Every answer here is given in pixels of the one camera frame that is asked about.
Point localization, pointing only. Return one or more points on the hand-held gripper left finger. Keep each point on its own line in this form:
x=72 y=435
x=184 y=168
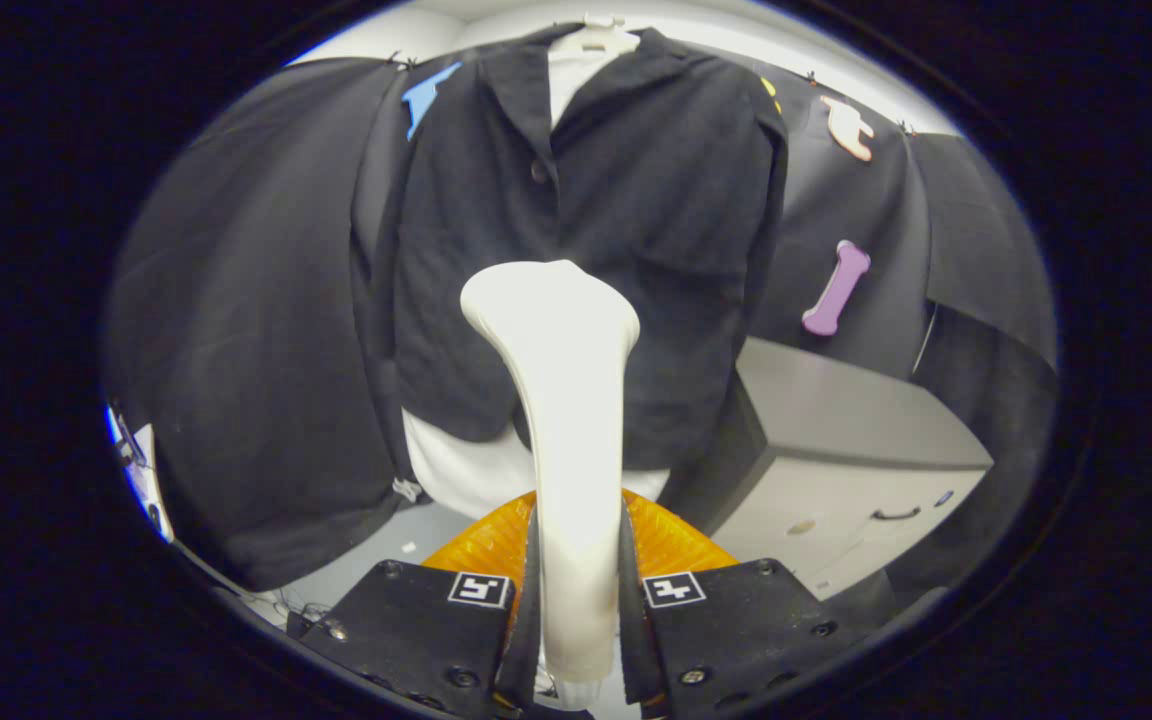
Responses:
x=526 y=640

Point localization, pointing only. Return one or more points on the black backdrop cloth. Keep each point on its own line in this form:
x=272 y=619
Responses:
x=236 y=300

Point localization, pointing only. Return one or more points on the white shirt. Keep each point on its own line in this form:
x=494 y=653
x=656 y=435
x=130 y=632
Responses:
x=466 y=470

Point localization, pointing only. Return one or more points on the white and blue device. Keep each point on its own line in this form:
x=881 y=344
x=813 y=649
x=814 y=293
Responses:
x=141 y=480

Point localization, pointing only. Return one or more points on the cream mannequin neck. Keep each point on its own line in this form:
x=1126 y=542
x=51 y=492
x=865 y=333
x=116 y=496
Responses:
x=596 y=38

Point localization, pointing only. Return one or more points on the white garment steamer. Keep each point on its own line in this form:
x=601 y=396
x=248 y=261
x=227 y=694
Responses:
x=571 y=400

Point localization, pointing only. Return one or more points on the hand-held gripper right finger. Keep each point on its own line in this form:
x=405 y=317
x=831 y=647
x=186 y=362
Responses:
x=636 y=640

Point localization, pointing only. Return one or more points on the black suit jacket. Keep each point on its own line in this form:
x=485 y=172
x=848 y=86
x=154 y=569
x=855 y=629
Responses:
x=656 y=200

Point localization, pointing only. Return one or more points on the grey cabinet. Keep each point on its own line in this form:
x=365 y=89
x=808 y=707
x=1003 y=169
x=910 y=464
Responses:
x=836 y=420

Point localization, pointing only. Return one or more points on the small white clip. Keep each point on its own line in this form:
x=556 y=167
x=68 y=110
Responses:
x=406 y=490

